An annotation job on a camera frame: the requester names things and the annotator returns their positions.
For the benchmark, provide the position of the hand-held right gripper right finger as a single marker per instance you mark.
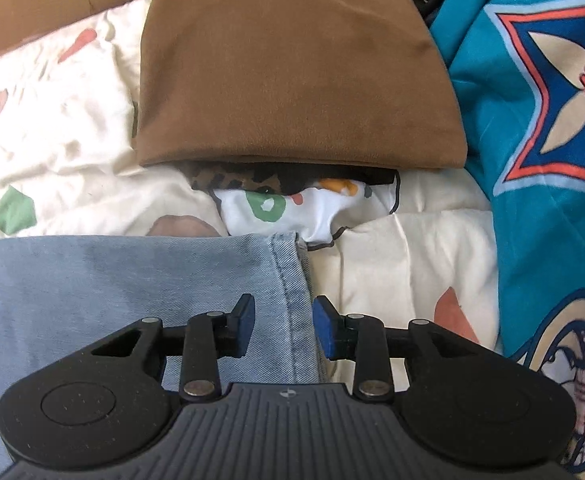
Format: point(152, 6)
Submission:
point(322, 327)

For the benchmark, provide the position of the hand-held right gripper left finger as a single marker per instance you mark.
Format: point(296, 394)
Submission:
point(245, 327)

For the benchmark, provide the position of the blue jeans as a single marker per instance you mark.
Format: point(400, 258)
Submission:
point(97, 290)

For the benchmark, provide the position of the teal printed blanket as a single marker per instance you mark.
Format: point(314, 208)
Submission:
point(537, 185)

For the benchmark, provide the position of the brown folded cloth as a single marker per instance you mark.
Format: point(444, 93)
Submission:
point(297, 70)

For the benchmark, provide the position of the bear print cream bedsheet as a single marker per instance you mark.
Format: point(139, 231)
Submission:
point(72, 125)

